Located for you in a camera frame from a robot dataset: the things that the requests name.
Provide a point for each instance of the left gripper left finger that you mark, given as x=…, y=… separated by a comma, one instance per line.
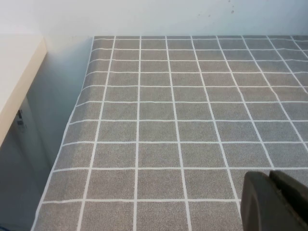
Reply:
x=260, y=204

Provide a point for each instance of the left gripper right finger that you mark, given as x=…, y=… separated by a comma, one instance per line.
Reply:
x=296, y=207

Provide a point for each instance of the grey white-grid tablecloth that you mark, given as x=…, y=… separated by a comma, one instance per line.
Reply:
x=156, y=120

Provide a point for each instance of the cream side table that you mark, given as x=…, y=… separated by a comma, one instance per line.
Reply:
x=16, y=72

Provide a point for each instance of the small dark wall fixture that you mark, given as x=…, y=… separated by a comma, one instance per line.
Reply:
x=19, y=115

